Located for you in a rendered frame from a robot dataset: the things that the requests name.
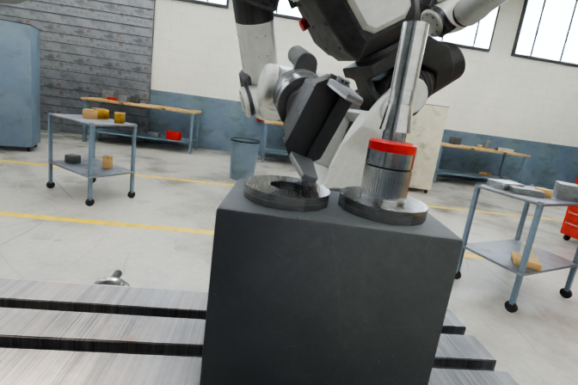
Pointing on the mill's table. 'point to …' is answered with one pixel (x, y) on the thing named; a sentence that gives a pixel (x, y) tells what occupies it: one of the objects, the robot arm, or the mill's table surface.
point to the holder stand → (324, 287)
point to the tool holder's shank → (404, 82)
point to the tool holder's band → (392, 146)
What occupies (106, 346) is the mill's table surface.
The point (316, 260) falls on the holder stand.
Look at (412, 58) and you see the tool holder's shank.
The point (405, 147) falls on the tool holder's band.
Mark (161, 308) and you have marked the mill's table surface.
